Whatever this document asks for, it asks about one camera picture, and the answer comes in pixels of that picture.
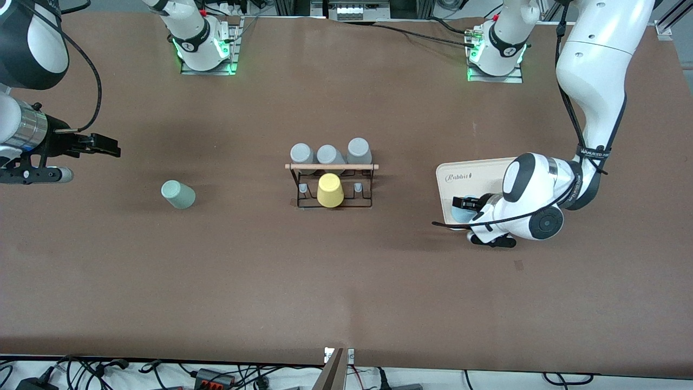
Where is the looped black floor cable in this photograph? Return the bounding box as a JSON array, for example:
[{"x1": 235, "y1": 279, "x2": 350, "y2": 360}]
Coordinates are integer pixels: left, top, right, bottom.
[{"x1": 541, "y1": 372, "x2": 596, "y2": 387}]

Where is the yellow cup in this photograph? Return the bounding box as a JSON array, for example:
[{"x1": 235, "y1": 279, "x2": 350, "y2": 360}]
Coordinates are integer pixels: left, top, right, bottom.
[{"x1": 317, "y1": 173, "x2": 345, "y2": 209}]

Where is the black power adapter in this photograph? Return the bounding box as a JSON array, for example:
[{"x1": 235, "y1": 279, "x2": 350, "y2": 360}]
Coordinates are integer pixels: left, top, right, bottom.
[{"x1": 15, "y1": 376, "x2": 61, "y2": 390}]

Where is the light blue cup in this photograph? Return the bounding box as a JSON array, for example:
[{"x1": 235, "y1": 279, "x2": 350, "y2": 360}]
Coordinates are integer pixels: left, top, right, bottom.
[{"x1": 450, "y1": 195, "x2": 483, "y2": 224}]

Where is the brown angled post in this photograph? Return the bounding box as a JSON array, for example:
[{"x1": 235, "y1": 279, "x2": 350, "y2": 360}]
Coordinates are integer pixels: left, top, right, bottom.
[{"x1": 312, "y1": 348, "x2": 347, "y2": 390}]

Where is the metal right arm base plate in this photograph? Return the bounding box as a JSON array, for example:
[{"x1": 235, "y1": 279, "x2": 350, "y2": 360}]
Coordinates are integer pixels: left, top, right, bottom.
[{"x1": 180, "y1": 15, "x2": 240, "y2": 76}]

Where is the white label plate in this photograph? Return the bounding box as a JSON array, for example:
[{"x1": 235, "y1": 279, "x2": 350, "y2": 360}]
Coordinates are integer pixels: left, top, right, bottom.
[{"x1": 324, "y1": 347, "x2": 356, "y2": 365}]

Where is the orange black connector block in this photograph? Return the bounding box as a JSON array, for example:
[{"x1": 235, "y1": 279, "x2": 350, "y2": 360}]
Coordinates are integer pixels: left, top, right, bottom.
[{"x1": 194, "y1": 368, "x2": 237, "y2": 388}]

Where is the short black table cable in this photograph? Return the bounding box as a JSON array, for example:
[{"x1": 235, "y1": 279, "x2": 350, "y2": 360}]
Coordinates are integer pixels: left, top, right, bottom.
[{"x1": 428, "y1": 16, "x2": 483, "y2": 36}]

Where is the black wire cup rack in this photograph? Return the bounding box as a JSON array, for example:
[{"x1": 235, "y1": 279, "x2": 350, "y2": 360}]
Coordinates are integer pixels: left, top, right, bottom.
[{"x1": 285, "y1": 161, "x2": 380, "y2": 210}]

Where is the beige rabbit print tray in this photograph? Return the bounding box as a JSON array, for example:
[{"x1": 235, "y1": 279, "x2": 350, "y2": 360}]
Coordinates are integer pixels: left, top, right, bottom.
[{"x1": 435, "y1": 157, "x2": 534, "y2": 232}]

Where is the aluminium corner bracket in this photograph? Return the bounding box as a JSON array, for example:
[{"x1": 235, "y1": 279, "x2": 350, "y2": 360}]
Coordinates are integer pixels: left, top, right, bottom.
[{"x1": 654, "y1": 0, "x2": 693, "y2": 42}]

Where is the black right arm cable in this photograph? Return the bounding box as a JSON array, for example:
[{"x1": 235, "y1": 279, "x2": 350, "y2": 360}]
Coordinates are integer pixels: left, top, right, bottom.
[{"x1": 15, "y1": 0, "x2": 104, "y2": 134}]

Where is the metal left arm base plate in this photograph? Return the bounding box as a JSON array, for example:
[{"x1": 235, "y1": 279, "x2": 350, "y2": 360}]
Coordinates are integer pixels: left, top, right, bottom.
[{"x1": 467, "y1": 26, "x2": 525, "y2": 84}]

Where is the long black table cable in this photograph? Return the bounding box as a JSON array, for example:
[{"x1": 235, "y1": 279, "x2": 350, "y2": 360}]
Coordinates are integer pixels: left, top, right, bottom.
[{"x1": 341, "y1": 21, "x2": 473, "y2": 47}]

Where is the tangled black cable bundle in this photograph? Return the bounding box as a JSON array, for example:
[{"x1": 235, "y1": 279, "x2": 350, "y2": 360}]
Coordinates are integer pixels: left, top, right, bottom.
[{"x1": 51, "y1": 354, "x2": 163, "y2": 390}]

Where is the grey cup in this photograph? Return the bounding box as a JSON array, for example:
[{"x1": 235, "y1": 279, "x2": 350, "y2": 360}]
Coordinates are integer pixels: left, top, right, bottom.
[
  {"x1": 290, "y1": 142, "x2": 316, "y2": 176},
  {"x1": 316, "y1": 144, "x2": 348, "y2": 174},
  {"x1": 346, "y1": 137, "x2": 374, "y2": 173}
]

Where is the pale green cup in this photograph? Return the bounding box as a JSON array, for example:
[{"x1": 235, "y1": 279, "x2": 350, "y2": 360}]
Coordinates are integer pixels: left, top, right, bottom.
[{"x1": 161, "y1": 180, "x2": 197, "y2": 210}]

